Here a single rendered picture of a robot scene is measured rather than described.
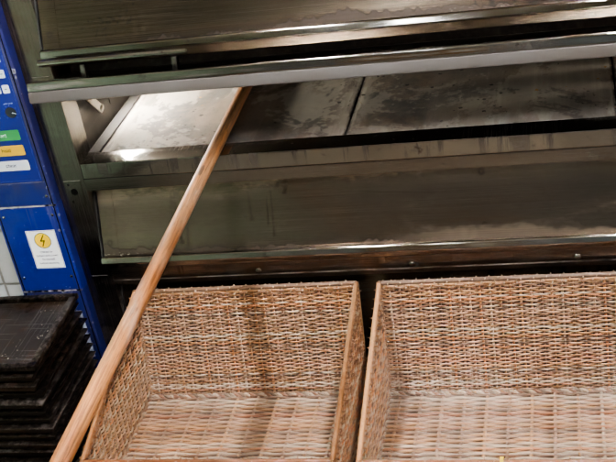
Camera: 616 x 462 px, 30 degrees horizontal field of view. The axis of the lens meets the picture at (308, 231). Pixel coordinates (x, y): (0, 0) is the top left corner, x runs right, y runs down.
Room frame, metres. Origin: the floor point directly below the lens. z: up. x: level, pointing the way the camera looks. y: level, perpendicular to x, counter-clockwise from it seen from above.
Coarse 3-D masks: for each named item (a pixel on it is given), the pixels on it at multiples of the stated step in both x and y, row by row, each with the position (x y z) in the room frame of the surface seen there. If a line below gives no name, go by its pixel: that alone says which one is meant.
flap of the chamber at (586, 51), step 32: (544, 32) 2.15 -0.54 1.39; (576, 32) 2.10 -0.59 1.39; (192, 64) 2.34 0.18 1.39; (384, 64) 2.06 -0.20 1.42; (416, 64) 2.04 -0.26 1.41; (448, 64) 2.02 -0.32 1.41; (480, 64) 2.01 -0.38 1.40; (512, 64) 1.99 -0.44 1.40; (32, 96) 2.26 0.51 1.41; (64, 96) 2.24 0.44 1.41; (96, 96) 2.22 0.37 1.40
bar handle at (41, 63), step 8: (176, 48) 2.23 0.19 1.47; (184, 48) 2.22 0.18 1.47; (80, 56) 2.29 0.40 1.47; (88, 56) 2.28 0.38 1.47; (96, 56) 2.27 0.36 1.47; (104, 56) 2.26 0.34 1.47; (112, 56) 2.26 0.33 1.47; (120, 56) 2.25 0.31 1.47; (128, 56) 2.25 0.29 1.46; (136, 56) 2.24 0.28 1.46; (144, 56) 2.24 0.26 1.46; (152, 56) 2.23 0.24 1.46; (160, 56) 2.23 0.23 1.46; (176, 56) 2.22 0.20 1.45; (40, 64) 2.30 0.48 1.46; (48, 64) 2.30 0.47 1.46; (56, 64) 2.29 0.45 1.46; (64, 64) 2.29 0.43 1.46; (72, 64) 2.28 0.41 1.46; (80, 64) 2.28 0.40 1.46; (176, 64) 2.22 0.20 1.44; (88, 72) 2.28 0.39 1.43
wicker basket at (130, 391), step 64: (192, 320) 2.30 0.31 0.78; (256, 320) 2.25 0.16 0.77; (320, 320) 2.21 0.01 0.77; (128, 384) 2.20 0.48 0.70; (192, 384) 2.26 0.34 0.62; (256, 384) 2.22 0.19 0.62; (320, 384) 2.18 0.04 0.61; (128, 448) 2.10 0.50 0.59; (256, 448) 2.02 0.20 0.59; (320, 448) 1.98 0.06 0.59
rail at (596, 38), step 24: (432, 48) 2.04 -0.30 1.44; (456, 48) 2.02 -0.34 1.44; (480, 48) 2.01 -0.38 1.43; (504, 48) 2.00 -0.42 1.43; (528, 48) 1.99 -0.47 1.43; (144, 72) 2.20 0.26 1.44; (168, 72) 2.18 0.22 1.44; (192, 72) 2.17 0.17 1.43; (216, 72) 2.15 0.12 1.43; (240, 72) 2.14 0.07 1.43
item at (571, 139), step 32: (448, 128) 2.22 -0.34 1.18; (480, 128) 2.20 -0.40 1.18; (512, 128) 2.17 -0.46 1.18; (544, 128) 2.14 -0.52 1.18; (576, 128) 2.11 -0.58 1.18; (608, 128) 2.09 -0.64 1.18; (96, 160) 2.40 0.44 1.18; (128, 160) 2.37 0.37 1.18; (160, 160) 2.35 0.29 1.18; (192, 160) 2.33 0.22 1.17; (224, 160) 2.31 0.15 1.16; (256, 160) 2.29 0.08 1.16; (288, 160) 2.27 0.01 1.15; (320, 160) 2.25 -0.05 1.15; (352, 160) 2.23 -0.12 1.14
